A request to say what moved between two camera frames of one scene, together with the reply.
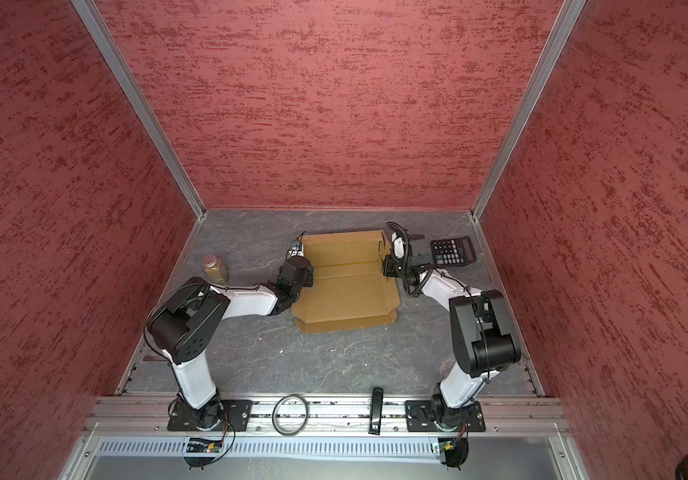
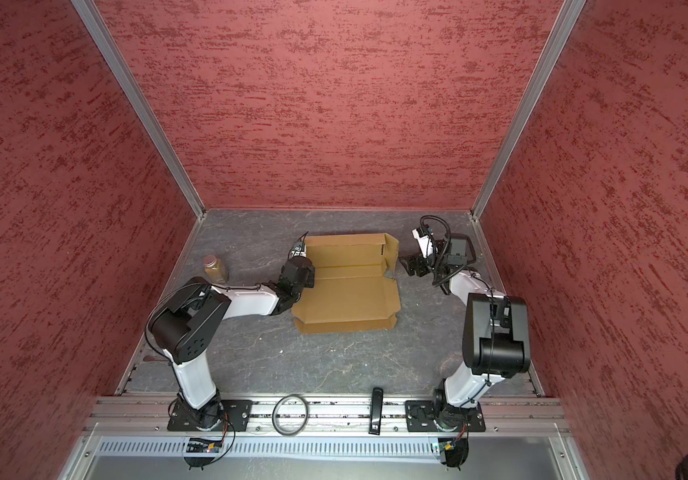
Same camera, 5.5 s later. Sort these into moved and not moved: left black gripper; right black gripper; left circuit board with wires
Moved: right black gripper
Not moved: left black gripper; left circuit board with wires
